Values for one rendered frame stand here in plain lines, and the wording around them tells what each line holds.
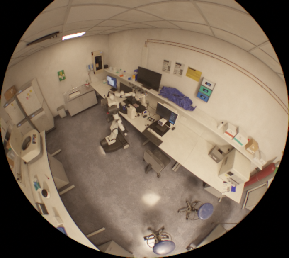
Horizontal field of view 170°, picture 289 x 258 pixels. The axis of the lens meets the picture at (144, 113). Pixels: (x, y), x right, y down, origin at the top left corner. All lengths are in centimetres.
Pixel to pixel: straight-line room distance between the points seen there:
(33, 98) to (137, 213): 392
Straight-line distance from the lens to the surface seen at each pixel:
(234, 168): 192
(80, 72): 404
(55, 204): 193
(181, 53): 205
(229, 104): 201
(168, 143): 191
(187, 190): 260
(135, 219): 239
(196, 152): 206
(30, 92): 348
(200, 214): 202
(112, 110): 154
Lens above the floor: 232
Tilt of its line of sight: 42 degrees down
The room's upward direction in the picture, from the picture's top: 6 degrees clockwise
